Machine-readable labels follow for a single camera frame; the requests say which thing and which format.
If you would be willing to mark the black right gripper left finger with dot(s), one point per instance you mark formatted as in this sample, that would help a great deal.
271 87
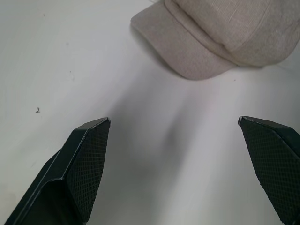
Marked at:
77 168

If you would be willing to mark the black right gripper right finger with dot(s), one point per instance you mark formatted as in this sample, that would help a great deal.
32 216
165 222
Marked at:
274 154

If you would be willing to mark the beige fabric cap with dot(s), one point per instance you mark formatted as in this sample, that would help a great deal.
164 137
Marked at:
215 35

